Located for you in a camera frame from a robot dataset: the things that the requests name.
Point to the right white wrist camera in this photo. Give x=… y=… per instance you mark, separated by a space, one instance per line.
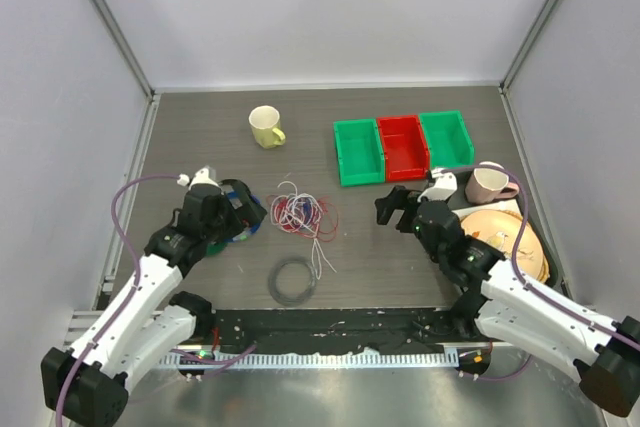
x=441 y=185

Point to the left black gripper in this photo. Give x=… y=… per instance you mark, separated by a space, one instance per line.
x=237 y=220

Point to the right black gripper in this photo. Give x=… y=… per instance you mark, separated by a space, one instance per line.
x=397 y=200

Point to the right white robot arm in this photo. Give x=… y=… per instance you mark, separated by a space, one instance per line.
x=503 y=303

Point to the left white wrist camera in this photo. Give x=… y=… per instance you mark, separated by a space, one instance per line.
x=205 y=176

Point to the left green plastic bin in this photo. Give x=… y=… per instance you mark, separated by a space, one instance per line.
x=359 y=152

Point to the green plastic bin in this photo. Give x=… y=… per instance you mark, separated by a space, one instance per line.
x=447 y=139
x=359 y=152

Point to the red plastic bin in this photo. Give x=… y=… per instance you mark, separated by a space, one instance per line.
x=405 y=149

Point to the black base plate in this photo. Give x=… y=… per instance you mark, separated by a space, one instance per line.
x=335 y=331

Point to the pink ceramic mug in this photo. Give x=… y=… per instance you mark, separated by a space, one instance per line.
x=490 y=184

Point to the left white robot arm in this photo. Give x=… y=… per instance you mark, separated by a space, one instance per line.
x=90 y=382

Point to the yellow ceramic mug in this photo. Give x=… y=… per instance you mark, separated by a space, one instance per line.
x=265 y=123

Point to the white square plate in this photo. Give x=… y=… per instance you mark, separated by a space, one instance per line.
x=510 y=205

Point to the white slotted cable duct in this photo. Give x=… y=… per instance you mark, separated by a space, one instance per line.
x=366 y=359

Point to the dark grey tray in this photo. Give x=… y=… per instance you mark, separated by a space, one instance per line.
x=495 y=217

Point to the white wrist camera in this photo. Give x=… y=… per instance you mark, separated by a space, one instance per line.
x=441 y=185
x=205 y=176

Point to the right green plastic bin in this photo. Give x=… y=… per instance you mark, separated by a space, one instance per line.
x=447 y=139

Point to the bird pattern plate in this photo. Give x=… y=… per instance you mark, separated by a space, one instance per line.
x=499 y=229

